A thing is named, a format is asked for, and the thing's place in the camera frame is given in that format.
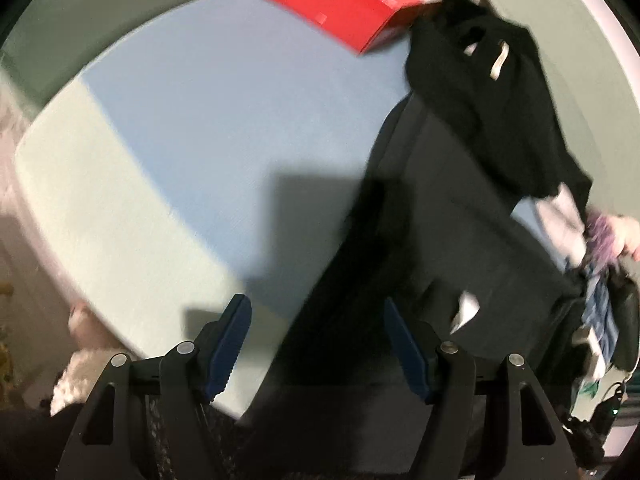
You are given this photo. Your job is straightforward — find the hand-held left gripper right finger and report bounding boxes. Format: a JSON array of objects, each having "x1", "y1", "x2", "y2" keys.
[{"x1": 384, "y1": 297, "x2": 581, "y2": 480}]

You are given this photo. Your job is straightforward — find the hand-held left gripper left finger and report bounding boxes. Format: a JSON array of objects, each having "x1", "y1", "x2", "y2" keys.
[{"x1": 55, "y1": 294, "x2": 252, "y2": 480}]

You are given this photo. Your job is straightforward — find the dark grey pants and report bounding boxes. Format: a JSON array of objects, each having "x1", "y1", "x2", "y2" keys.
[{"x1": 239, "y1": 94, "x2": 587, "y2": 480}]

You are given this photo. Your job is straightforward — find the white fluffy cloth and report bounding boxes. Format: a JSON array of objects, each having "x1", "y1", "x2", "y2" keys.
[{"x1": 50, "y1": 302, "x2": 137, "y2": 417}]

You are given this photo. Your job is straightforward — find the green and white cloth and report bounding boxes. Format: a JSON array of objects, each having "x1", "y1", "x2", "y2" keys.
[{"x1": 575, "y1": 377, "x2": 603, "y2": 402}]

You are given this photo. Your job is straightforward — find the blue striped cloth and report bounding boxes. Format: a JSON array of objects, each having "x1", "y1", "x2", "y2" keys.
[{"x1": 581, "y1": 262, "x2": 620, "y2": 356}]

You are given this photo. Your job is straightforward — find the light grey sweater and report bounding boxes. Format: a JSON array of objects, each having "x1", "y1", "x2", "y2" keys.
[{"x1": 532, "y1": 182, "x2": 590, "y2": 267}]

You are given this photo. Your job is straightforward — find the green sofa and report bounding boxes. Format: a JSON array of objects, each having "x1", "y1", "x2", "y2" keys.
[{"x1": 0, "y1": 0, "x2": 640, "y2": 421}]

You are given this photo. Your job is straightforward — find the blue sheet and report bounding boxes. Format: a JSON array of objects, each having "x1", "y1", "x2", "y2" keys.
[{"x1": 80, "y1": 0, "x2": 541, "y2": 321}]

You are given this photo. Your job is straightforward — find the black drawstring garment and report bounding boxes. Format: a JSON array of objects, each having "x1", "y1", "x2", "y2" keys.
[{"x1": 404, "y1": 0, "x2": 596, "y2": 211}]

